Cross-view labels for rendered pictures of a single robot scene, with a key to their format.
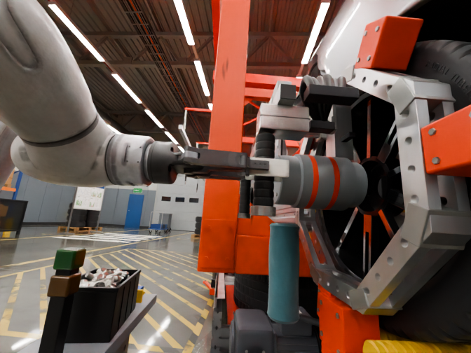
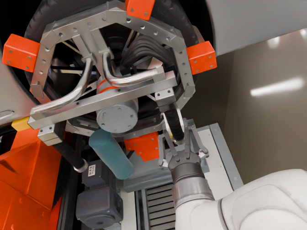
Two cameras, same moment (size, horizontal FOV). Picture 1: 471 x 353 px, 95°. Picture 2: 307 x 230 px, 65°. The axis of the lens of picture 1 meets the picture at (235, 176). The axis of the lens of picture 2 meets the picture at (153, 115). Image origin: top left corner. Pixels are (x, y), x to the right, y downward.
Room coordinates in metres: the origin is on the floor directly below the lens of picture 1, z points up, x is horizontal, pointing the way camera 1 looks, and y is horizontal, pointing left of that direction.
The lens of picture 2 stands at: (0.32, 0.42, 1.35)
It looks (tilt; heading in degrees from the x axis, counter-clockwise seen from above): 45 degrees down; 283
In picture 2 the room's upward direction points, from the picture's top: 24 degrees counter-clockwise
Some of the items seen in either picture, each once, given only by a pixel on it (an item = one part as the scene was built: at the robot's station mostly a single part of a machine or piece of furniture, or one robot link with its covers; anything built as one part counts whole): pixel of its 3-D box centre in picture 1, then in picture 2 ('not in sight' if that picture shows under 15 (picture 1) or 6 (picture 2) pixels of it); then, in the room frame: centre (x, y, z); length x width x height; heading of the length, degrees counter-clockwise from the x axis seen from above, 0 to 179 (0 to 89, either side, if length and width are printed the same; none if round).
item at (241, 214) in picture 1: (244, 195); (69, 154); (0.72, -0.04, 0.83); 0.04 x 0.04 x 0.16
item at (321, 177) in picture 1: (314, 182); (117, 98); (0.56, -0.21, 0.85); 0.21 x 0.14 x 0.14; 93
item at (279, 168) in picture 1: (268, 167); (181, 120); (0.36, -0.06, 0.83); 0.07 x 0.01 x 0.03; 92
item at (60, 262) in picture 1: (70, 258); not in sight; (0.48, 0.34, 0.64); 0.04 x 0.04 x 0.04; 3
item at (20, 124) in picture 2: not in sight; (31, 114); (1.08, -0.45, 0.71); 0.14 x 0.14 x 0.05; 3
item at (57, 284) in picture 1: (64, 284); not in sight; (0.48, 0.34, 0.59); 0.04 x 0.04 x 0.04; 3
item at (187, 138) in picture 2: (216, 163); (187, 143); (0.35, 0.03, 0.83); 0.11 x 0.01 x 0.04; 81
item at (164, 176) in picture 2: not in sight; (161, 154); (0.57, -0.45, 0.13); 0.50 x 0.36 x 0.10; 3
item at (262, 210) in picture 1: (264, 171); (174, 123); (0.38, -0.05, 0.83); 0.04 x 0.04 x 0.16
